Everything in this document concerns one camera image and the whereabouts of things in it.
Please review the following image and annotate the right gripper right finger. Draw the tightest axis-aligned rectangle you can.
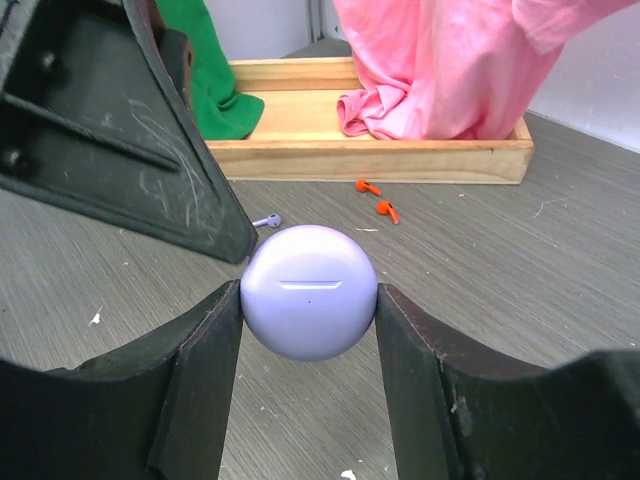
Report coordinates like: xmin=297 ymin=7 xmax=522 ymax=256
xmin=375 ymin=284 xmax=639 ymax=479

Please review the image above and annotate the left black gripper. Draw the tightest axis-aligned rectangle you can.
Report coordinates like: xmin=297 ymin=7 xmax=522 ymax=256
xmin=1 ymin=0 xmax=258 ymax=264

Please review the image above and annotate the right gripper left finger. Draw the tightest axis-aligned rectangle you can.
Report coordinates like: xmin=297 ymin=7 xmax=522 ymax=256
xmin=1 ymin=281 xmax=242 ymax=479

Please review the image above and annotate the lilac earbud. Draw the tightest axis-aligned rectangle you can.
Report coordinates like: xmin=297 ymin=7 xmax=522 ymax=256
xmin=252 ymin=213 xmax=282 ymax=228

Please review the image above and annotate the green tank top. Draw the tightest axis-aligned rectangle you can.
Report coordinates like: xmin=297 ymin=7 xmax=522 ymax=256
xmin=157 ymin=0 xmax=265 ymax=140

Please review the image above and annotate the wooden clothes rack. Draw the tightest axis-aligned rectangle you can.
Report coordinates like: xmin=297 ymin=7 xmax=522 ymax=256
xmin=208 ymin=57 xmax=534 ymax=184

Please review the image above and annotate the orange earbud right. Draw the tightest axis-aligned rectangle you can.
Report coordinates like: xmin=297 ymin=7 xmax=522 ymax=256
xmin=376 ymin=200 xmax=400 ymax=225

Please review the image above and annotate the orange earbud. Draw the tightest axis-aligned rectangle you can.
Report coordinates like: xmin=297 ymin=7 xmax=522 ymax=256
xmin=376 ymin=200 xmax=400 ymax=225
xmin=355 ymin=178 xmax=382 ymax=197

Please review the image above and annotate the orange earbud left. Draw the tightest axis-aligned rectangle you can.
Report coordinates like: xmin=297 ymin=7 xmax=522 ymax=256
xmin=355 ymin=178 xmax=382 ymax=197

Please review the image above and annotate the pink t-shirt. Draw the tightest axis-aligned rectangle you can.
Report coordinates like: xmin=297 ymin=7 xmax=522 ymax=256
xmin=335 ymin=0 xmax=631 ymax=140

